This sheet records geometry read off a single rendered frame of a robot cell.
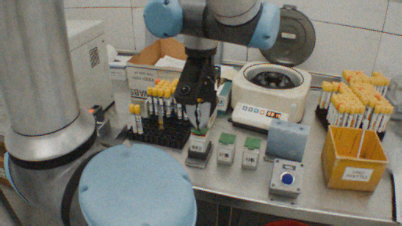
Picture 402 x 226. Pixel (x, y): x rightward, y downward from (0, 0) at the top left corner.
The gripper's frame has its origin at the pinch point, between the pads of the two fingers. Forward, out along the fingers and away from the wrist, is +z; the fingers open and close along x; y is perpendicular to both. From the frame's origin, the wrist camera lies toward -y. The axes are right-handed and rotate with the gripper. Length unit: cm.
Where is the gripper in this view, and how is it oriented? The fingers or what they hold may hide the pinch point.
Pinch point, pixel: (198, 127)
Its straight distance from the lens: 71.9
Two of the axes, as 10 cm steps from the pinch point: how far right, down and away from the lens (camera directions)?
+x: -9.6, -1.5, 2.4
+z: 0.0, 8.5, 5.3
